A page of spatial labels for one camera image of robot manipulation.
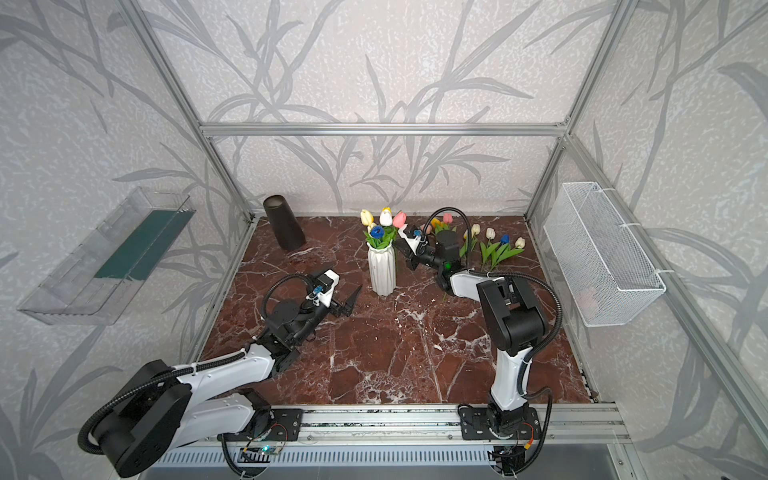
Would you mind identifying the pink tulip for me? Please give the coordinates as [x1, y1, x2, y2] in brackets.
[392, 211, 407, 229]

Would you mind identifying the white ribbed ceramic vase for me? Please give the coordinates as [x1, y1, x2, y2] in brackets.
[368, 245, 396, 296]

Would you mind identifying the black cylindrical vase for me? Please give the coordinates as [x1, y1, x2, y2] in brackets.
[263, 195, 306, 251]

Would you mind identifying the cream white tulip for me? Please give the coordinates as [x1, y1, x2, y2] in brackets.
[360, 209, 375, 228]

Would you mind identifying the blue tulip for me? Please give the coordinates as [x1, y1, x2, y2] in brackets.
[369, 225, 386, 240]

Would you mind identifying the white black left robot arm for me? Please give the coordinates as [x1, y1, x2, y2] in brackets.
[77, 267, 361, 478]

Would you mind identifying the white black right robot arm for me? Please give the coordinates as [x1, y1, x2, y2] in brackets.
[393, 207, 563, 436]

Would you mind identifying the tulip bunch on table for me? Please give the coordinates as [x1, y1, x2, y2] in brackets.
[427, 212, 526, 271]

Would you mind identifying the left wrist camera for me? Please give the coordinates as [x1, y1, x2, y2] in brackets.
[306, 270, 339, 308]

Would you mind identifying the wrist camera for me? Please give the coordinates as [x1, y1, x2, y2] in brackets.
[395, 224, 428, 256]
[306, 270, 339, 308]

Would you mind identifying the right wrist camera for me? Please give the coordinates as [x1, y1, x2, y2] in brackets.
[395, 224, 428, 256]

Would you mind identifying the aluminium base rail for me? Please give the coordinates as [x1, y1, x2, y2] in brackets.
[239, 403, 631, 448]

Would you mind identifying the clear plastic wall shelf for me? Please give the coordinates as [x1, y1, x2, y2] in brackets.
[18, 187, 196, 326]

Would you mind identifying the aluminium frame profile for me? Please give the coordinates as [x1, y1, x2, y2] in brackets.
[118, 1, 767, 447]

